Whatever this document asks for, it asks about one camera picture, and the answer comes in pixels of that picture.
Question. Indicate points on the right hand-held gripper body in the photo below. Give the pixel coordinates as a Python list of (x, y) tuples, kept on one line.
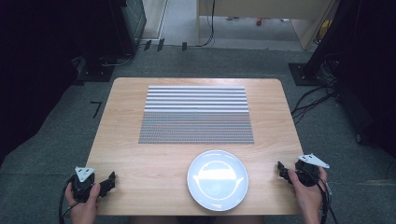
[(308, 174)]

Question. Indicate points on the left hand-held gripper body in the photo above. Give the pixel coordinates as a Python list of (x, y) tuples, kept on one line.
[(81, 186)]

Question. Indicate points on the person's left hand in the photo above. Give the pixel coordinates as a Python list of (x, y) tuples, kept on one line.
[(83, 210)]

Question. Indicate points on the person's right hand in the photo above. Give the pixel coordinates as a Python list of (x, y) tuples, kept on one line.
[(308, 199)]

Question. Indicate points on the white round plate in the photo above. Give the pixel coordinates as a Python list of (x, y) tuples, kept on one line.
[(218, 180)]

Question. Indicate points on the black angled floor tape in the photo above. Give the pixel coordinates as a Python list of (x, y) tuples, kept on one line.
[(97, 109)]

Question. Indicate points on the black stand base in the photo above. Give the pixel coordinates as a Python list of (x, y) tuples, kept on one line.
[(303, 74), (96, 70)]

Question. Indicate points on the grey striped placemat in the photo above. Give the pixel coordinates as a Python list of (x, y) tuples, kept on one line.
[(196, 118)]

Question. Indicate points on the black curtain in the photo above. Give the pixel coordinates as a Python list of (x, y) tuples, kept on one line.
[(40, 62), (364, 77)]

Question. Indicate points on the black floor tape strip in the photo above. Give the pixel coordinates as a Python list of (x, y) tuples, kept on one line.
[(184, 46), (147, 45), (160, 44)]

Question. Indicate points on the yellow object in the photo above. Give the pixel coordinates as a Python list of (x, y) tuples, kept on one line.
[(325, 29)]

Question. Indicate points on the small red object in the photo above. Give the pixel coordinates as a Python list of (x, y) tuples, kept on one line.
[(259, 21)]

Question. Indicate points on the dark cabinet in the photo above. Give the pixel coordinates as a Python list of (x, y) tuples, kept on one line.
[(135, 21)]

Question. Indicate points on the light wooden desk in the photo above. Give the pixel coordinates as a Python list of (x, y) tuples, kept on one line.
[(264, 7)]

